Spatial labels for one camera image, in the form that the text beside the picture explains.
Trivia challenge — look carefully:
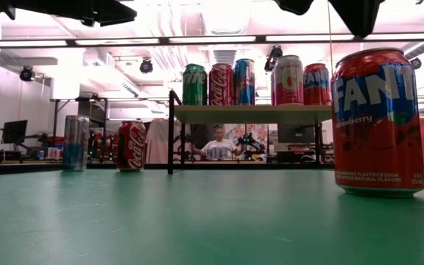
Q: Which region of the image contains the silver soda can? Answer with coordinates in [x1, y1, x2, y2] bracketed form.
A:
[273, 54, 305, 107]

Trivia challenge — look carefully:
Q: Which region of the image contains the white hanging cloth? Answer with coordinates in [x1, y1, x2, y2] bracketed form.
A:
[145, 118, 171, 165]

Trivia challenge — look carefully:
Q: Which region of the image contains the red Fanta strawberry can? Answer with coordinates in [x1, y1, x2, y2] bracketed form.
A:
[303, 63, 332, 107]
[331, 47, 424, 199]

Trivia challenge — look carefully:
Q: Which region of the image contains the black metal table frame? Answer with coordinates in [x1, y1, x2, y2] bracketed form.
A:
[0, 160, 424, 176]

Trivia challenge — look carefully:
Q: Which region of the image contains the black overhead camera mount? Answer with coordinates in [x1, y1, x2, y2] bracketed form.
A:
[264, 45, 284, 74]

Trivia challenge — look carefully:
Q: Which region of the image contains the green table mat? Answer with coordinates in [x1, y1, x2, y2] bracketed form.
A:
[0, 168, 424, 265]

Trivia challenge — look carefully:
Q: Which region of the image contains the white LED light strip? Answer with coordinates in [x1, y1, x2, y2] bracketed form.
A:
[168, 35, 257, 43]
[0, 40, 68, 48]
[74, 38, 160, 46]
[266, 34, 356, 42]
[364, 32, 424, 41]

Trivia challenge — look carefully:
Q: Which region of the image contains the black storage rack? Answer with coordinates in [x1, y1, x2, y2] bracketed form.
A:
[49, 96, 109, 165]

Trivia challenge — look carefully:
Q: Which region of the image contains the black overhead crossbar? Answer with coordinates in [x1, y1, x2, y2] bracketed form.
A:
[0, 32, 424, 49]

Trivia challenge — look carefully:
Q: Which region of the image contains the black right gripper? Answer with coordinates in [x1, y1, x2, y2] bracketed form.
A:
[274, 0, 386, 38]

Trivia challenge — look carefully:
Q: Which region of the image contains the black computer monitor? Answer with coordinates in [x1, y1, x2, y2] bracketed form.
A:
[1, 119, 29, 145]

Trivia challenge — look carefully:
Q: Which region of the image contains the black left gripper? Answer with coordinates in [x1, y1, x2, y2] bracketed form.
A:
[13, 0, 138, 27]

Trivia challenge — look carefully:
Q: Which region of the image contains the green Sprite can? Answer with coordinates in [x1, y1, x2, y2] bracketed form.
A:
[182, 63, 208, 107]

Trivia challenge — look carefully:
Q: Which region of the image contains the red Coca-Cola can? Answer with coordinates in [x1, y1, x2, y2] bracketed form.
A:
[116, 120, 147, 173]
[208, 63, 235, 107]

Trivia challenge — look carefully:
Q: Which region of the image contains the wooden shelf black metal frame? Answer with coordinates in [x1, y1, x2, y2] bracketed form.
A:
[166, 88, 333, 176]

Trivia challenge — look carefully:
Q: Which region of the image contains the blue slim energy drink can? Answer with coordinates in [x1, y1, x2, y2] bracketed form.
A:
[62, 114, 91, 172]

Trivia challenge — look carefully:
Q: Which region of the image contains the person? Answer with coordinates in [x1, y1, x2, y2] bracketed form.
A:
[193, 124, 246, 162]

